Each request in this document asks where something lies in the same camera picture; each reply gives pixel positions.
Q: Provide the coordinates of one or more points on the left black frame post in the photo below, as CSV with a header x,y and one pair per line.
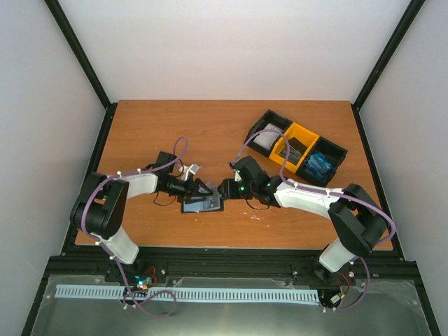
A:
x,y
78,51

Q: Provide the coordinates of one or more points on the black frame post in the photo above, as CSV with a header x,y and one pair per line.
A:
x,y
78,51
405,22

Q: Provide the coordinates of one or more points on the black leather card holder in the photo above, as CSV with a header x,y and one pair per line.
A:
x,y
213,204

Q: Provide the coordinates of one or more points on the right black frame post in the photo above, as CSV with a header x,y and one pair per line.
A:
x,y
405,22

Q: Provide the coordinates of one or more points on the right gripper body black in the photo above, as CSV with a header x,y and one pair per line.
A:
x,y
244,193

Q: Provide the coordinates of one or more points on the blue cards stack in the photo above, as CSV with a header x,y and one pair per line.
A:
x,y
318,166

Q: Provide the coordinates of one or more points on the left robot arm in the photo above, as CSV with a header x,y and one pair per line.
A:
x,y
99,208

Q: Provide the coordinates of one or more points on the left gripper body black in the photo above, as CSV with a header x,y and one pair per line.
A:
x,y
180,190

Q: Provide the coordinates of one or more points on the yellow bin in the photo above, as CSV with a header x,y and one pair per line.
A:
x,y
300,140

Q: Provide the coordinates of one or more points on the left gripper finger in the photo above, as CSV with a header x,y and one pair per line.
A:
x,y
201,189
195,199

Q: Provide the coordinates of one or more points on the green led circuit board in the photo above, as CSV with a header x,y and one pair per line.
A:
x,y
146,281

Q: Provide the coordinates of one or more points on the light blue cable duct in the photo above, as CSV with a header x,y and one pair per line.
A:
x,y
193,295

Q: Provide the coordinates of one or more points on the black bin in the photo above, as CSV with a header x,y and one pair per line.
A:
x,y
335,154
268,117

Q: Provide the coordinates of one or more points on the black cards stack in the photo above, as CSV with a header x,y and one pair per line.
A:
x,y
297,150

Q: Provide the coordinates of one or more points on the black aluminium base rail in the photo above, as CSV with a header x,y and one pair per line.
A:
x,y
298,266

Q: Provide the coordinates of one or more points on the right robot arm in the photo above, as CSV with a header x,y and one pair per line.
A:
x,y
359,224

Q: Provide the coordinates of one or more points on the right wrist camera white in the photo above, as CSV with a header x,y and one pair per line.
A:
x,y
237,177

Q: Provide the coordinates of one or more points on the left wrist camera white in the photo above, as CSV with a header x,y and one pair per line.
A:
x,y
188,171

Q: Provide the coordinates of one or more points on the white cards stack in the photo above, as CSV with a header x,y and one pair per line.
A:
x,y
266,139

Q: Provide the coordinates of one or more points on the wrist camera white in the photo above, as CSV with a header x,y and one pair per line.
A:
x,y
237,177
188,171

